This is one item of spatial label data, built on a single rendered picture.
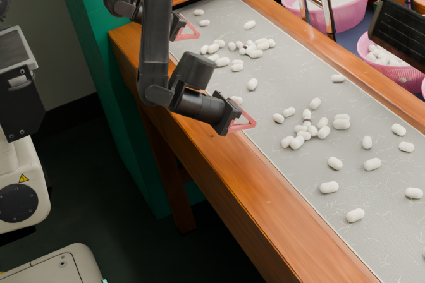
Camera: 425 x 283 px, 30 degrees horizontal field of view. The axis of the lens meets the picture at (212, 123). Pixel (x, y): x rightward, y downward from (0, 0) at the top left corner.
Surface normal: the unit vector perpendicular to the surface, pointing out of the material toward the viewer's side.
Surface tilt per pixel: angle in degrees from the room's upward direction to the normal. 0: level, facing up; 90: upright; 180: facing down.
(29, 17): 90
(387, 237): 0
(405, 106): 0
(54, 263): 0
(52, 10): 90
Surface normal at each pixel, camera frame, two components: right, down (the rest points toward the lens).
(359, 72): -0.22, -0.83
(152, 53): 0.13, 0.12
